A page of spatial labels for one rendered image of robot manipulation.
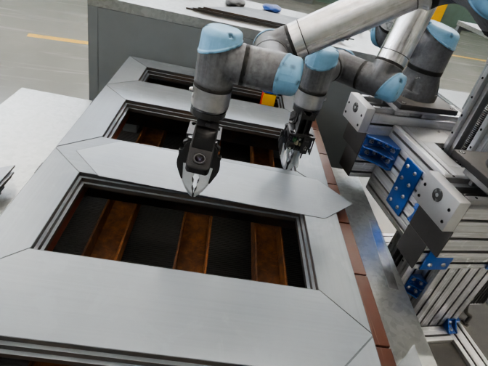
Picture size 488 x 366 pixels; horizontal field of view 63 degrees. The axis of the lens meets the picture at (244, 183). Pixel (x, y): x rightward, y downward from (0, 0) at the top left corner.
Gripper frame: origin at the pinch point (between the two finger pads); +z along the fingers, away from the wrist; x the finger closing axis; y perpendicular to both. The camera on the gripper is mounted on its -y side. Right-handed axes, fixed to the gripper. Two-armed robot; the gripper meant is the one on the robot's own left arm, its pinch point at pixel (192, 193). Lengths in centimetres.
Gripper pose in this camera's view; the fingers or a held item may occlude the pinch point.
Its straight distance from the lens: 88.8
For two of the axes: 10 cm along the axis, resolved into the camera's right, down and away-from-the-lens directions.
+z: -2.1, 8.1, 5.5
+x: -9.8, -1.9, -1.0
